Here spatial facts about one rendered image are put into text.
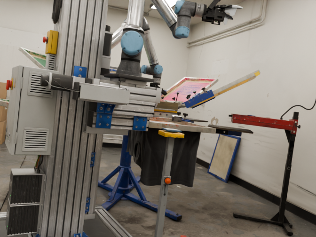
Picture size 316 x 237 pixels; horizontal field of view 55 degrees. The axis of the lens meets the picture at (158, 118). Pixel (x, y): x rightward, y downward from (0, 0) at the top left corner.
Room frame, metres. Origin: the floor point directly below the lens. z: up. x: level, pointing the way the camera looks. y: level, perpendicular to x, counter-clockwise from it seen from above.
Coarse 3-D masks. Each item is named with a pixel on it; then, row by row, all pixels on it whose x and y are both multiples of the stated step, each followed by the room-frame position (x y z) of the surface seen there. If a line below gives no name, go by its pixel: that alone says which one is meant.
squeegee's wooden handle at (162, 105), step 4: (160, 104) 2.66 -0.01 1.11; (164, 104) 2.68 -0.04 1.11; (168, 104) 2.69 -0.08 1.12; (172, 104) 2.70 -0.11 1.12; (176, 104) 2.71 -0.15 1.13; (160, 108) 2.67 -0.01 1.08; (164, 108) 2.68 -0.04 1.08; (168, 108) 2.69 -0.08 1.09; (172, 108) 2.70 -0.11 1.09; (176, 108) 2.71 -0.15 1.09
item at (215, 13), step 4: (204, 4) 1.69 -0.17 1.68; (204, 8) 1.67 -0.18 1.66; (208, 8) 1.69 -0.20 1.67; (216, 8) 1.68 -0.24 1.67; (220, 8) 1.68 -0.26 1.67; (204, 12) 1.68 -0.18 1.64; (208, 12) 1.69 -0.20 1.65; (212, 12) 1.70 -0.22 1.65; (216, 12) 1.68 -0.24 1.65; (220, 12) 1.68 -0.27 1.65; (204, 16) 1.68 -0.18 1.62; (208, 16) 1.69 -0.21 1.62; (212, 16) 1.69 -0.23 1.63; (216, 16) 1.67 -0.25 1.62; (220, 16) 1.68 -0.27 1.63; (224, 16) 1.68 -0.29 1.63; (204, 20) 1.71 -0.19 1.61; (208, 20) 1.70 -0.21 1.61; (212, 20) 1.70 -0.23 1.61; (216, 20) 1.69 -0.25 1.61; (220, 20) 1.69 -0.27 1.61
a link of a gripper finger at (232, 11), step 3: (234, 6) 1.65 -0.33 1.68; (237, 6) 1.65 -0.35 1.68; (225, 9) 1.68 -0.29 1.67; (228, 9) 1.67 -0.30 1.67; (231, 9) 1.66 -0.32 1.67; (234, 9) 1.66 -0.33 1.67; (225, 12) 1.68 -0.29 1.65; (228, 12) 1.67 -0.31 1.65; (231, 12) 1.66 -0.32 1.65; (234, 12) 1.65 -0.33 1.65; (231, 15) 1.66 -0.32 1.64
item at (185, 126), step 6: (156, 120) 2.86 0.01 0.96; (162, 120) 2.88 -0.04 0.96; (168, 120) 2.90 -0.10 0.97; (150, 126) 2.06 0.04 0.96; (156, 126) 2.07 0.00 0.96; (162, 126) 2.08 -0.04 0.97; (168, 126) 2.10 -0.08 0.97; (174, 126) 2.11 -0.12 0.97; (180, 126) 2.13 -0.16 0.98; (186, 126) 2.14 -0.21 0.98; (192, 126) 2.16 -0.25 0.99; (198, 126) 2.19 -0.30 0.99; (204, 126) 2.31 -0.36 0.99; (204, 132) 2.19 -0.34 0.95; (210, 132) 2.20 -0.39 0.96
